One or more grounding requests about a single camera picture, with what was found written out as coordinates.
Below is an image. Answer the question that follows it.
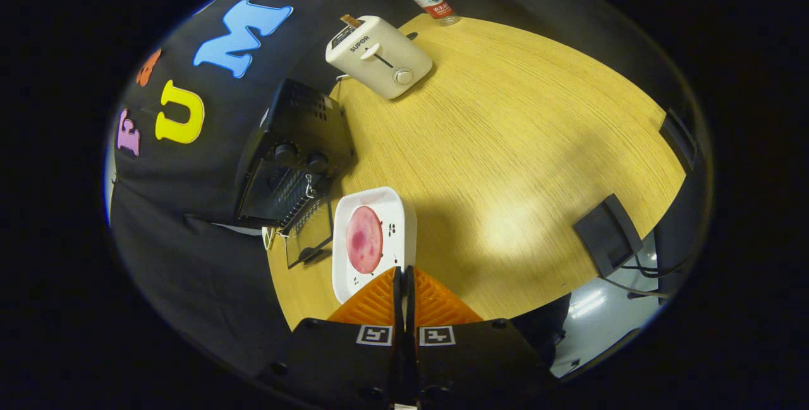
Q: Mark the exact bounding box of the black cable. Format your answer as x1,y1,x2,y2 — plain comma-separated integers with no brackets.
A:
600,252,690,300

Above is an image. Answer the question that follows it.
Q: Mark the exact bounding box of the black square box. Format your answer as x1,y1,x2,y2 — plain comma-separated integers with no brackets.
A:
573,194,644,278
659,109,703,174

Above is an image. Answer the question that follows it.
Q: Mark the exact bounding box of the pink ham slice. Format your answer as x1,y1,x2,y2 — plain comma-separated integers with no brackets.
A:
345,205,384,275

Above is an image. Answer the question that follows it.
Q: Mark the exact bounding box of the white square plate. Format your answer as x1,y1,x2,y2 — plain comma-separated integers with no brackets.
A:
332,186,418,304

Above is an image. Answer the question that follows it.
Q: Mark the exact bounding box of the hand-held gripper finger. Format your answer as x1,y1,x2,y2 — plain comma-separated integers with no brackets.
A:
259,266,406,410
405,266,558,410

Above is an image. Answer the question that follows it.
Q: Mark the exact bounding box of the black toaster oven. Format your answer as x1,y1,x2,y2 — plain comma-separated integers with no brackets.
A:
234,78,356,268

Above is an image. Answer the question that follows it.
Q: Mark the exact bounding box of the white pop-up toaster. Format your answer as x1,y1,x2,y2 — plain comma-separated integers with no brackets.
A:
325,15,434,100

